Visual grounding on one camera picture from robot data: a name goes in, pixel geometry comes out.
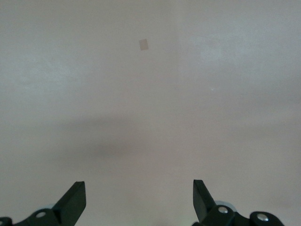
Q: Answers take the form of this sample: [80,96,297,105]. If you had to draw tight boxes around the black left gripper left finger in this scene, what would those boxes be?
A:
[0,181,87,226]

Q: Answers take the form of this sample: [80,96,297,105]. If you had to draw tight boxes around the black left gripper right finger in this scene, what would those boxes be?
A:
[191,179,285,226]

